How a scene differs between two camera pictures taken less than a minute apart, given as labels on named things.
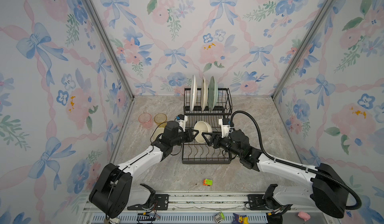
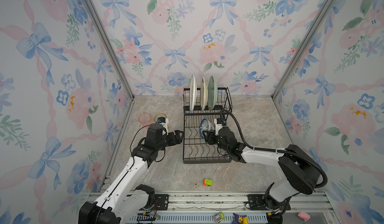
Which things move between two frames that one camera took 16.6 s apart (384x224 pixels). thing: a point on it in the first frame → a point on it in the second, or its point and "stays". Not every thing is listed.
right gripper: [217, 138] stays
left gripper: [189, 137] → [178, 139]
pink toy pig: [304, 215] stays
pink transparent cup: [146, 120] stays
